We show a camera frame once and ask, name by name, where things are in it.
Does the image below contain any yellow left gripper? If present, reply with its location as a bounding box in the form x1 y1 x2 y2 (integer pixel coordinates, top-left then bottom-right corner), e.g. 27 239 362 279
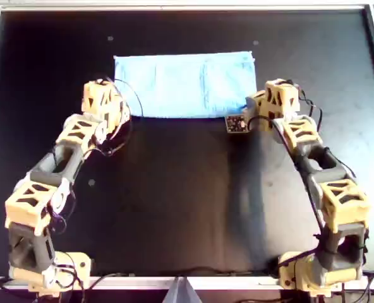
81 80 131 133

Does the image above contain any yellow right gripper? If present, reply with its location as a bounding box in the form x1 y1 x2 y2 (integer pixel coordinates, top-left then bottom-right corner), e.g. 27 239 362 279
253 78 301 131

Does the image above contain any light blue microfibre cloth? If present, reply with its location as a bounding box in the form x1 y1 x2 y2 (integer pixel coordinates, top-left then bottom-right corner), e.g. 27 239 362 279
113 50 258 120

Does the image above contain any black left camera cable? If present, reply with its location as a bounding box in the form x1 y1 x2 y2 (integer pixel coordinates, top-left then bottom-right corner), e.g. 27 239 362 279
92 77 143 157

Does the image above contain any black camera cable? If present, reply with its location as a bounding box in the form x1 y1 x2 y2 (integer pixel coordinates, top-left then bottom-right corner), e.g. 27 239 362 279
92 77 143 157
247 116 325 241

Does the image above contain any black right camera cable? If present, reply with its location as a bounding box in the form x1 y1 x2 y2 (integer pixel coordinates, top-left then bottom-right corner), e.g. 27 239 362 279
247 116 325 241

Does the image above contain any aluminium table frame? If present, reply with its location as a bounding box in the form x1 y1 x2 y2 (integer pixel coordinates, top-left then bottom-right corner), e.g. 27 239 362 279
0 0 374 291

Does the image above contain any grey pointed camera mount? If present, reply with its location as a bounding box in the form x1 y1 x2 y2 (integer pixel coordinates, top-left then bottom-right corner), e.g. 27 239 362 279
164 276 203 303

